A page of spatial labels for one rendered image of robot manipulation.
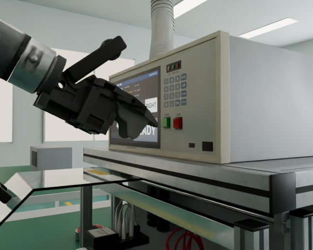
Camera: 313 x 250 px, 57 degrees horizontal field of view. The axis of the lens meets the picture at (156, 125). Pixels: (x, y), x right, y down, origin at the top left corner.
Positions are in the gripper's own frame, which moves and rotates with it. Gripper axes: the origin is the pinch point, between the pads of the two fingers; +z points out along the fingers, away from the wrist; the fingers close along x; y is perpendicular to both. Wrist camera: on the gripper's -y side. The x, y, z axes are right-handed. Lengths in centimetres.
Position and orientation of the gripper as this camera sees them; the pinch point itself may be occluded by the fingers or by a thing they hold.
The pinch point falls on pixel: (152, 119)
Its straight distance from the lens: 54.5
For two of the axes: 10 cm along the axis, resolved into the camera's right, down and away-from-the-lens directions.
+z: 7.7, 4.3, 4.7
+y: -3.6, 9.0, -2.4
